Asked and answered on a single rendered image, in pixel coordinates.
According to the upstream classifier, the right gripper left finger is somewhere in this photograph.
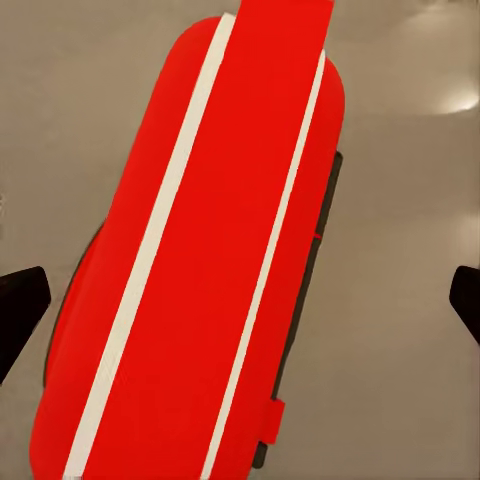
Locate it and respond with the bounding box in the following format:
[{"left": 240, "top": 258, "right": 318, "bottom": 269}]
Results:
[{"left": 0, "top": 266, "right": 51, "bottom": 383}]

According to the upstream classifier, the radio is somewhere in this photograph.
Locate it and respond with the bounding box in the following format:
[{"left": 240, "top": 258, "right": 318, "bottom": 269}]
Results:
[{"left": 29, "top": 0, "right": 345, "bottom": 480}]

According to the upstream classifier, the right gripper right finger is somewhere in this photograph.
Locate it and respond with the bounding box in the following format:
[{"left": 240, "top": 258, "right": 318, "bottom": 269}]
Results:
[{"left": 449, "top": 266, "right": 480, "bottom": 344}]

